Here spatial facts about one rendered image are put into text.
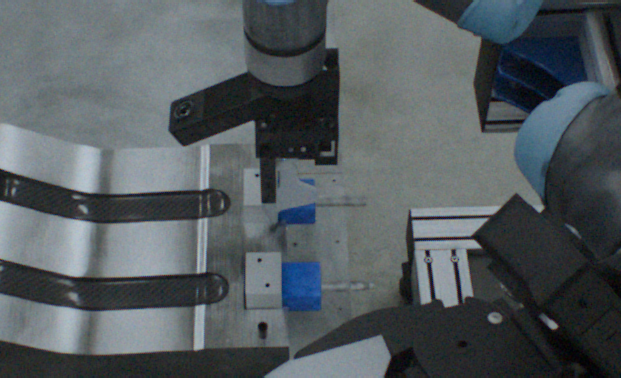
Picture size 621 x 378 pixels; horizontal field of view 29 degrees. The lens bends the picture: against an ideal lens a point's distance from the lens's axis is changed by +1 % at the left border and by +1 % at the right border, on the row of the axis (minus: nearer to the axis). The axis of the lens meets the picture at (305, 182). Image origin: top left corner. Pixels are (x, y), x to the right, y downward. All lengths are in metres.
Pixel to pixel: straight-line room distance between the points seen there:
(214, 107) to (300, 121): 0.08
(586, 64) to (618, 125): 0.71
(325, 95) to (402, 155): 1.36
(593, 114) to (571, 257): 0.29
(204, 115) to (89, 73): 0.42
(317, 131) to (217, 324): 0.22
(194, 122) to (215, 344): 0.22
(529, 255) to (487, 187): 1.98
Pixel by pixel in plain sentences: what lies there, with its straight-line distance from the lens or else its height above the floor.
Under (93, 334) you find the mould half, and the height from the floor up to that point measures 0.88.
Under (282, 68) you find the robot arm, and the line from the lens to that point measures 1.05.
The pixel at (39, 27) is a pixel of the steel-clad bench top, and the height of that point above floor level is 0.80.
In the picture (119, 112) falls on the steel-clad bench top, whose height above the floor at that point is 0.80.
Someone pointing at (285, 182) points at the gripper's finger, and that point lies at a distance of 1.18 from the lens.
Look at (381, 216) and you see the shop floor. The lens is 2.36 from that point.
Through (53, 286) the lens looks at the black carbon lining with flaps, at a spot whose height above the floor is 0.89.
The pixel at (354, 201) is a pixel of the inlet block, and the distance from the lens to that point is 1.26.
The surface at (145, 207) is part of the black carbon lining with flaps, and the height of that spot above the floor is 0.88.
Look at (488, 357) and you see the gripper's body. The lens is 0.51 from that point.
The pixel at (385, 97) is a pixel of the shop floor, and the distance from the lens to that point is 2.56.
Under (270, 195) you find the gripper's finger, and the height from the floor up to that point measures 0.96.
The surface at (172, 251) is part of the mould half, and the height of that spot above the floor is 0.89.
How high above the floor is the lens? 1.90
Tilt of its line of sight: 53 degrees down
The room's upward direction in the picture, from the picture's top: 1 degrees clockwise
